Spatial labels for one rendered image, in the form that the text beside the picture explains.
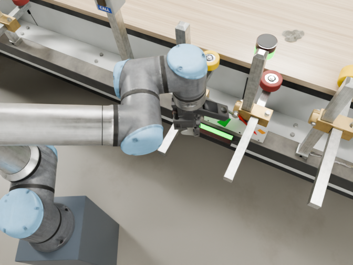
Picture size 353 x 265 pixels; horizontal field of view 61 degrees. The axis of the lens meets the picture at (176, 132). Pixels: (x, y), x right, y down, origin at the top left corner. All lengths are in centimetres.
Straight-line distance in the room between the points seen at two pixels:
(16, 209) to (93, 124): 58
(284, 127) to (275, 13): 49
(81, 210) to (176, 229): 70
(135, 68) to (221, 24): 71
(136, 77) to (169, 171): 131
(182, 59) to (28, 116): 34
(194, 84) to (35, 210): 67
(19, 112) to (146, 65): 28
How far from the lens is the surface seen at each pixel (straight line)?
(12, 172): 114
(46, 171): 118
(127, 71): 70
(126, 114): 62
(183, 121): 86
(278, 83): 116
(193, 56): 70
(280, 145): 126
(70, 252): 130
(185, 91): 73
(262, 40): 94
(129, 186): 194
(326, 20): 145
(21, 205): 112
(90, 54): 172
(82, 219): 131
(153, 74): 69
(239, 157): 103
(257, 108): 113
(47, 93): 251
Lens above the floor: 180
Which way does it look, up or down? 61 degrees down
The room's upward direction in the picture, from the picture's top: 8 degrees counter-clockwise
